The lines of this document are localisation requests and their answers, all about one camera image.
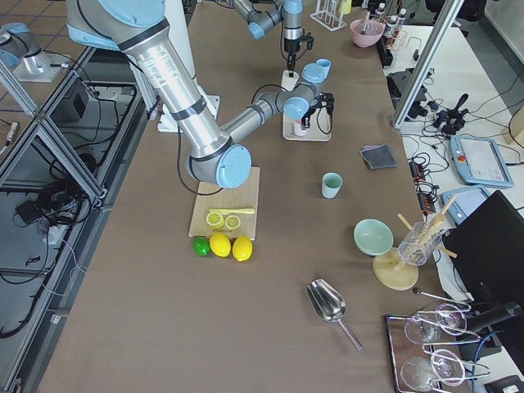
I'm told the green bowl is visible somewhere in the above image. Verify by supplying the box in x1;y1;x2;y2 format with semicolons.
354;219;394;256

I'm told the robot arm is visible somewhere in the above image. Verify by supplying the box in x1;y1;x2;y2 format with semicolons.
66;1;330;188
225;0;314;74

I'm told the light blue cup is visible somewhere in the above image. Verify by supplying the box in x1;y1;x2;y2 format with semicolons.
315;58;332;79

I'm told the green lime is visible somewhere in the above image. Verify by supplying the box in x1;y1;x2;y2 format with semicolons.
192;237;211;256

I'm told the blue teach pendant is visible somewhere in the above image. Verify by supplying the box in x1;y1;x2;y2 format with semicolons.
440;185;490;225
449;135;514;188

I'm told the wooden cutting board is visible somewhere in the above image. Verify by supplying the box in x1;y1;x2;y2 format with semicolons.
188;167;260;241

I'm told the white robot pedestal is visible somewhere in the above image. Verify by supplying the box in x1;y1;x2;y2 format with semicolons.
158;0;219;135

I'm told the lemon slice upper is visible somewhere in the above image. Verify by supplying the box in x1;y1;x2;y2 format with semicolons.
206;211;225;229

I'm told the wine glass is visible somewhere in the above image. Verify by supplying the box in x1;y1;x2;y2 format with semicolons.
400;349;466;392
404;303;467;345

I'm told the grey folded cloth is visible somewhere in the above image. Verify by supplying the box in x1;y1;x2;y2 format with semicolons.
359;144;398;170

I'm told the whole lemon lower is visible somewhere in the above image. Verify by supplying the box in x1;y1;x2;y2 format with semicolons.
209;233;232;257

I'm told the white wire drying rack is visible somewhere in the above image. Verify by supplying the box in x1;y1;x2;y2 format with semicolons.
309;0;347;32

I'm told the whole lemon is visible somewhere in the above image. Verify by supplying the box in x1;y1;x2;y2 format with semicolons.
233;236;253;262
209;233;232;257

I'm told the metal ice scoop handle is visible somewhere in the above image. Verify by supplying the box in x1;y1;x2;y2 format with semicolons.
360;11;371;35

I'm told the green cup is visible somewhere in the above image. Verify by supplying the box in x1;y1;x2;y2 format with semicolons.
321;172;343;199

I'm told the black monitor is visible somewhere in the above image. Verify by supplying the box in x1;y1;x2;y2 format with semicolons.
444;191;523;305

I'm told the yellow plastic knife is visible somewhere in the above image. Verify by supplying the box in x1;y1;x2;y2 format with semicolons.
208;208;255;215

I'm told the clear glass mug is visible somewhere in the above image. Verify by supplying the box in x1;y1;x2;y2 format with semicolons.
398;222;442;266

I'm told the whole lemon upper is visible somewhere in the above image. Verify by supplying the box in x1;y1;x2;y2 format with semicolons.
233;236;253;262

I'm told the lemon slice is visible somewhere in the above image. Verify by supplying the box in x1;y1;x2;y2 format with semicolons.
206;211;225;229
224;215;242;231

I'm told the wine glass upper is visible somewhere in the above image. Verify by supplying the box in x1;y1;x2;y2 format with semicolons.
404;303;467;345

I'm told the beige rabbit tray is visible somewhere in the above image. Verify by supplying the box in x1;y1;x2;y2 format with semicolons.
282;109;332;142

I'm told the aluminium frame post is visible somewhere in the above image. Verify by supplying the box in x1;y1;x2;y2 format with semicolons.
391;0;463;131

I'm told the black framed mirror tray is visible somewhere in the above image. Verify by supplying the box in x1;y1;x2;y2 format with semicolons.
384;314;491;392

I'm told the wine glass lower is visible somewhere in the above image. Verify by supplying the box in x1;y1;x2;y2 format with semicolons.
400;349;466;392

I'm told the wooden cup stand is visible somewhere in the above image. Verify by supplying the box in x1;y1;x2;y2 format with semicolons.
373;196;458;291

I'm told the pink bowl with ice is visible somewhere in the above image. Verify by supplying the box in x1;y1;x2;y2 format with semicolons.
350;19;384;47

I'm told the white cup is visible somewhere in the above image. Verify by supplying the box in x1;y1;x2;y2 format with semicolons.
281;70;300;91

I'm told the lemon slice lower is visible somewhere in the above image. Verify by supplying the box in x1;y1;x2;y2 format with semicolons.
224;215;242;231

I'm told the pink cup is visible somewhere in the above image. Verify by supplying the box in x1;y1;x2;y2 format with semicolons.
293;120;308;138

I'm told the steel scoop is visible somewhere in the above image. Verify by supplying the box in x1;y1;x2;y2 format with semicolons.
306;278;363;351

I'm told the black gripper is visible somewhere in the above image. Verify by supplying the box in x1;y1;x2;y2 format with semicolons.
283;27;314;70
300;93;335;129

